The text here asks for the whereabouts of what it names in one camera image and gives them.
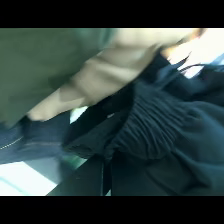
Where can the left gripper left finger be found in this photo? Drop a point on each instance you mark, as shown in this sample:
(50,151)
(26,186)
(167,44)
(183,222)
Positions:
(83,181)

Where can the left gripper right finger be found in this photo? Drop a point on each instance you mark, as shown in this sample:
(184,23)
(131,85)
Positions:
(130,183)

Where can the black garment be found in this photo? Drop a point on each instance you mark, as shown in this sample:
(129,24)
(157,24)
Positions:
(156,133)

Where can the blue jeans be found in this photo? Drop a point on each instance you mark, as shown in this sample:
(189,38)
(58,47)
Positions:
(30,146)

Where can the beige garment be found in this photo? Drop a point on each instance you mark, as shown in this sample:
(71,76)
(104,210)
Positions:
(110,70)

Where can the green garment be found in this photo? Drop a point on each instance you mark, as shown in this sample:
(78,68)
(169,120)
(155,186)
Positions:
(36,66)

